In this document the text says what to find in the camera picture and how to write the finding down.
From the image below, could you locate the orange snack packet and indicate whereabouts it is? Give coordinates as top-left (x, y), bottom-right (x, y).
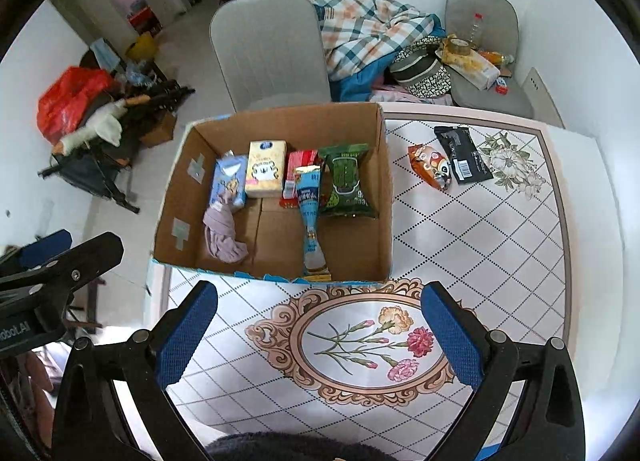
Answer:
top-left (408, 143), bottom-right (451, 191)

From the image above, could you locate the black packet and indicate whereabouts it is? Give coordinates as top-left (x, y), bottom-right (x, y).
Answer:
top-left (434, 126), bottom-right (494, 184)

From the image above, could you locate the floral pink fabric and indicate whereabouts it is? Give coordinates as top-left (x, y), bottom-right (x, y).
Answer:
top-left (369, 85), bottom-right (454, 106)

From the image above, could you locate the grey cushioned chair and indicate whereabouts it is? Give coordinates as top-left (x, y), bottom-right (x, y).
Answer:
top-left (445, 0), bottom-right (534, 118)

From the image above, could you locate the blue Nestle milk powder sachet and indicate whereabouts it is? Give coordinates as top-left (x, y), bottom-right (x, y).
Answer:
top-left (296, 165), bottom-right (331, 281)

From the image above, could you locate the small brown cardboard box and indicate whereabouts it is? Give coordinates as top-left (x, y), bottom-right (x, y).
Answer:
top-left (139, 111), bottom-right (177, 148)

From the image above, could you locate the plaid blanket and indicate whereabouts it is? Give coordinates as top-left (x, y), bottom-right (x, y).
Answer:
top-left (309, 0), bottom-right (445, 102)

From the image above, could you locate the black tripod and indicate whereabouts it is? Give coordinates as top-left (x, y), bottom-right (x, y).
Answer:
top-left (38, 148), bottom-right (140, 214)

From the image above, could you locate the yellow Vinda tissue pack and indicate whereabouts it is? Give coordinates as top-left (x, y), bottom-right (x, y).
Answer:
top-left (245, 140), bottom-right (286, 199)

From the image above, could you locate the grey fabric chair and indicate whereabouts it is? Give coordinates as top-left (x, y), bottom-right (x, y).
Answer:
top-left (209, 0), bottom-right (331, 112)

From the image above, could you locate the red plastic bag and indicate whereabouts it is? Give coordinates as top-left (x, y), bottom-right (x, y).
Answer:
top-left (37, 66), bottom-right (115, 144)

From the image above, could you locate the yellow white bag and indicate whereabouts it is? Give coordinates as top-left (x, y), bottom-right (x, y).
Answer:
top-left (436, 37), bottom-right (500, 90)

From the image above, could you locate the mauve cloth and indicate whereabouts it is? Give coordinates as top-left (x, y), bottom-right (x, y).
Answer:
top-left (203, 190), bottom-right (248, 264)

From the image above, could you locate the green snack packet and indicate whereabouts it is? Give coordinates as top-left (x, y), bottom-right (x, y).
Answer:
top-left (319, 143), bottom-right (378, 218)

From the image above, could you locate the patterned hat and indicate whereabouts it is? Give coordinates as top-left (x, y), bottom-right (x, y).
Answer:
top-left (390, 36), bottom-right (451, 100)

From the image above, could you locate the red snack packet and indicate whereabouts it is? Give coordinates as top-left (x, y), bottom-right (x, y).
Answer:
top-left (280, 150), bottom-right (319, 208)

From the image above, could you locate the plastic bottle red cap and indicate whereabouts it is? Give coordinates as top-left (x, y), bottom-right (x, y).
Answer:
top-left (469, 12), bottom-right (484, 47)

